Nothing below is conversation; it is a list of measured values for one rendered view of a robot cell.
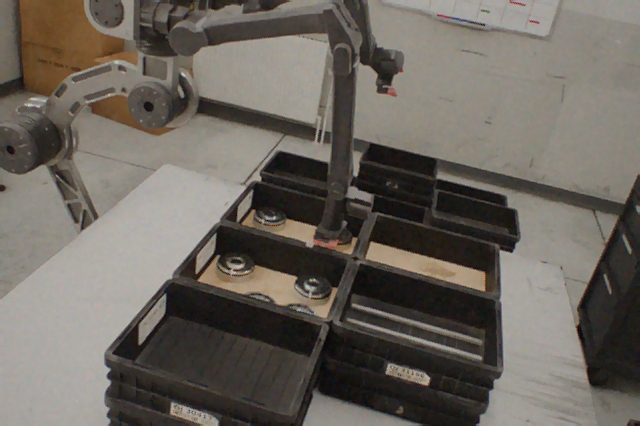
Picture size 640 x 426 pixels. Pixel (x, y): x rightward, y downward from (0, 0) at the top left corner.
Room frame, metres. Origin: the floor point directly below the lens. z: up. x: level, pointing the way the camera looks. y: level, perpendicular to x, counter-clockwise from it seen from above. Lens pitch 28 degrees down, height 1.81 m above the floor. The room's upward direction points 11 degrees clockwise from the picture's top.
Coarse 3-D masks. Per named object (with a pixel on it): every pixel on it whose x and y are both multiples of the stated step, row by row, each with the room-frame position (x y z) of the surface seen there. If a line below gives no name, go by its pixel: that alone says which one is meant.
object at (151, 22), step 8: (136, 0) 1.46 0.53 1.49; (144, 0) 1.48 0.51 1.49; (152, 0) 1.48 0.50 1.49; (160, 0) 1.50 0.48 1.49; (136, 8) 1.46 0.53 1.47; (144, 8) 1.47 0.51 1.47; (152, 8) 1.47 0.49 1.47; (160, 8) 1.47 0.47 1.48; (168, 8) 1.48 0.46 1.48; (136, 16) 1.46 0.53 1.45; (144, 16) 1.46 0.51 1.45; (152, 16) 1.46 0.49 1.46; (160, 16) 1.46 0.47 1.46; (168, 16) 1.47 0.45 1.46; (136, 24) 1.46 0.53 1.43; (144, 24) 1.46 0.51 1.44; (152, 24) 1.46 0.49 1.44; (160, 24) 1.46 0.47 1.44; (168, 24) 1.48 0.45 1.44; (136, 32) 1.46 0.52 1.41; (144, 32) 1.48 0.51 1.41; (152, 32) 1.47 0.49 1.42; (160, 32) 1.50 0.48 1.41; (168, 32) 1.47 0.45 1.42; (136, 40) 1.46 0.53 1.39
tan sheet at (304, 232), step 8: (248, 216) 1.71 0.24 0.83; (248, 224) 1.66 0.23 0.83; (288, 224) 1.71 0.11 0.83; (296, 224) 1.72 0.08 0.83; (304, 224) 1.73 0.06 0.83; (272, 232) 1.64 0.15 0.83; (280, 232) 1.65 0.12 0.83; (288, 232) 1.66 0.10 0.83; (296, 232) 1.67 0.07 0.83; (304, 232) 1.68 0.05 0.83; (312, 232) 1.69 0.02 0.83; (304, 240) 1.63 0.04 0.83; (312, 240) 1.63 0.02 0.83; (352, 240) 1.68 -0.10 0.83; (352, 248) 1.64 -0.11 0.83
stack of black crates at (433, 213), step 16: (448, 192) 2.72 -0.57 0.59; (432, 208) 2.50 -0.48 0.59; (448, 208) 2.70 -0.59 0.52; (464, 208) 2.69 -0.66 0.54; (480, 208) 2.68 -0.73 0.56; (496, 208) 2.67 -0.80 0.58; (512, 208) 2.67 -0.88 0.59; (432, 224) 2.44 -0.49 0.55; (448, 224) 2.42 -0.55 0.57; (464, 224) 2.41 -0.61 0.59; (480, 224) 2.65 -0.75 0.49; (496, 224) 2.67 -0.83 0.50; (512, 224) 2.59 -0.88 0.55; (496, 240) 2.40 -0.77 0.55; (512, 240) 2.38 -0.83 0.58
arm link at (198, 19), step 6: (180, 6) 1.52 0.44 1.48; (174, 12) 1.48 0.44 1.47; (180, 12) 1.48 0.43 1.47; (186, 12) 1.49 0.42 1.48; (174, 18) 1.47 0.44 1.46; (180, 18) 1.46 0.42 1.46; (186, 18) 1.48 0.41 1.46; (192, 18) 1.48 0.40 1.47; (198, 18) 1.49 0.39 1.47; (204, 18) 1.51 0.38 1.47; (174, 24) 1.47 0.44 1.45; (198, 24) 1.47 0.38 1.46
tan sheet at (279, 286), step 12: (204, 276) 1.35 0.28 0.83; (216, 276) 1.36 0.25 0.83; (264, 276) 1.40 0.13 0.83; (276, 276) 1.41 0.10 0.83; (288, 276) 1.42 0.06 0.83; (228, 288) 1.31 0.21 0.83; (240, 288) 1.32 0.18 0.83; (252, 288) 1.33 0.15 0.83; (264, 288) 1.34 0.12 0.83; (276, 288) 1.35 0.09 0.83; (288, 288) 1.37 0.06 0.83; (336, 288) 1.41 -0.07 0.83; (276, 300) 1.30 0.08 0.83; (288, 300) 1.31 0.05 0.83; (324, 312) 1.29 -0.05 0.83
